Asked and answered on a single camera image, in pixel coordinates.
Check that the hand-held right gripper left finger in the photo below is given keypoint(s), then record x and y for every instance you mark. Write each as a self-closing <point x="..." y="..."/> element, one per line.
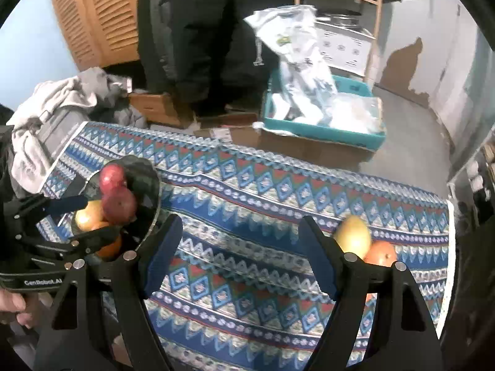
<point x="164" y="255"/>

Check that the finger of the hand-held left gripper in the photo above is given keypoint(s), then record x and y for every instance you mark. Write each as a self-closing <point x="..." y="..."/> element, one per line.
<point x="98" y="236"/>
<point x="67" y="205"/>

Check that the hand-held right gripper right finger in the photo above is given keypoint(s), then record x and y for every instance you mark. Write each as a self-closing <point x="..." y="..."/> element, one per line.
<point x="321" y="255"/>

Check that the orange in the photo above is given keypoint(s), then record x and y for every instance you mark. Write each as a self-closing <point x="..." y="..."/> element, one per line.
<point x="381" y="253"/>
<point x="110" y="249"/>

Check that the red apple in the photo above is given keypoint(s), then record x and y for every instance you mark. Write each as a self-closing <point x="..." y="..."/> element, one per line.
<point x="111" y="176"/>
<point x="120" y="206"/>

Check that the dark glass bowl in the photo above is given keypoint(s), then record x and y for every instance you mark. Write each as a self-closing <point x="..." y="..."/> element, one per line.
<point x="145" y="189"/>

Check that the person's left hand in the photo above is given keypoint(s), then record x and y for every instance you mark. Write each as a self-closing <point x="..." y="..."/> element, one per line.
<point x="13" y="305"/>

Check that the grey printed bag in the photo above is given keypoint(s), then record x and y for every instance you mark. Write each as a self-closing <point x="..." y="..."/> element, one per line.
<point x="64" y="131"/>

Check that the blue patterned tablecloth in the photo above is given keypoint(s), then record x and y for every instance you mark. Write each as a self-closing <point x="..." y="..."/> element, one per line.
<point x="251" y="220"/>

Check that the pile of clothes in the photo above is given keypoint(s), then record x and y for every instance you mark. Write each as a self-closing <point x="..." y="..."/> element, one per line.
<point x="42" y="104"/>

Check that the large cardboard box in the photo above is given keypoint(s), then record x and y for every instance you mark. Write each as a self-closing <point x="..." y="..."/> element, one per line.
<point x="301" y="148"/>

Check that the grey garment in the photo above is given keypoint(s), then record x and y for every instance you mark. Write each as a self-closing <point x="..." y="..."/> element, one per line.
<point x="98" y="85"/>

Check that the wooden drawer box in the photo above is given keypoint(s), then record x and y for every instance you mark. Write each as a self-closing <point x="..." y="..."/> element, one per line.
<point x="154" y="108"/>

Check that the clear plastic bag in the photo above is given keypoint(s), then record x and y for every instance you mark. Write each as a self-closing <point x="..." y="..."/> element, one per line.
<point x="357" y="114"/>

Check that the metal shoe rack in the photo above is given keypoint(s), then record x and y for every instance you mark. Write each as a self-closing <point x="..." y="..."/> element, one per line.
<point x="460" y="185"/>

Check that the teal plastic bin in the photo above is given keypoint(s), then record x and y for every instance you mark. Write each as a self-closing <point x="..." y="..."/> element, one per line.
<point x="359" y="89"/>

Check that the group of shoes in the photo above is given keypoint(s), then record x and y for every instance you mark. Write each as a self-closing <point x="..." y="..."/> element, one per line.
<point x="479" y="177"/>

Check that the wooden louvered cabinet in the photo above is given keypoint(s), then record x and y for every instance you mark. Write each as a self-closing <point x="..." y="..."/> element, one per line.
<point x="100" y="15"/>

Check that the white printed plastic bag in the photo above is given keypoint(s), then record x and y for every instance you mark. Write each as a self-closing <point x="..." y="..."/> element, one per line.
<point x="297" y="58"/>

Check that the white lattice basket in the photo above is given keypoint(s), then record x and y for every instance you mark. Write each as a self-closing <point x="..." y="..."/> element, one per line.
<point x="344" y="48"/>

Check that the black coat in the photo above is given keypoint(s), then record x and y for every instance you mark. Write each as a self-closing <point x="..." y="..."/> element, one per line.
<point x="201" y="38"/>

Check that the wooden shelf rack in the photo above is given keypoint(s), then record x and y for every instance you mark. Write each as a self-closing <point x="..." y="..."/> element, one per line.
<point x="373" y="27"/>

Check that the metal pot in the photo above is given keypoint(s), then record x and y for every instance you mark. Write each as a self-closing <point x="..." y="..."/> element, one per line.
<point x="340" y="18"/>

